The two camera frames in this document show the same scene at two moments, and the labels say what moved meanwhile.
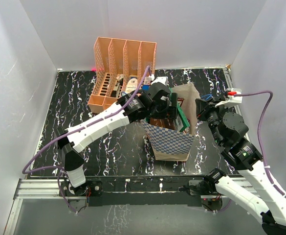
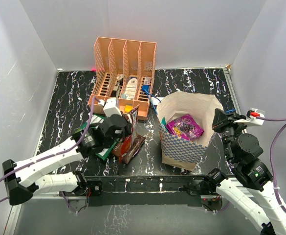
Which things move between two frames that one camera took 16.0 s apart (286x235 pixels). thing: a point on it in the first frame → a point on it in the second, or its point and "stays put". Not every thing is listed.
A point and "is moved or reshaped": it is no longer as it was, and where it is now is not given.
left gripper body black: (162, 111) → (124, 132)
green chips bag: (180, 123) → (95, 119)
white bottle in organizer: (131, 85) stays put
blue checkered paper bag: (169, 144) is moved or reshaped
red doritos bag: (180, 99) → (132, 115)
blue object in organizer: (145, 87) stays put
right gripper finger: (201, 106) → (219, 117)
